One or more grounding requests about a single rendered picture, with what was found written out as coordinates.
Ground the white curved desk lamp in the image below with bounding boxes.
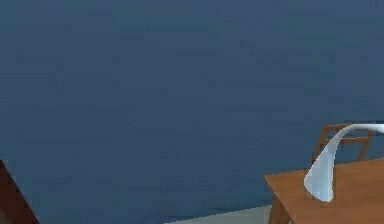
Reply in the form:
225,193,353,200
303,123,384,203

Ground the brown wooden chair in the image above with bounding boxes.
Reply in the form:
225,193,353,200
312,123,376,165

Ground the brown wooden table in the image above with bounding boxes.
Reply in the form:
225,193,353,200
264,157,384,224

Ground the dark red-brown furniture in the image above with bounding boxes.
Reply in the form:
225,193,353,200
0,158,40,224

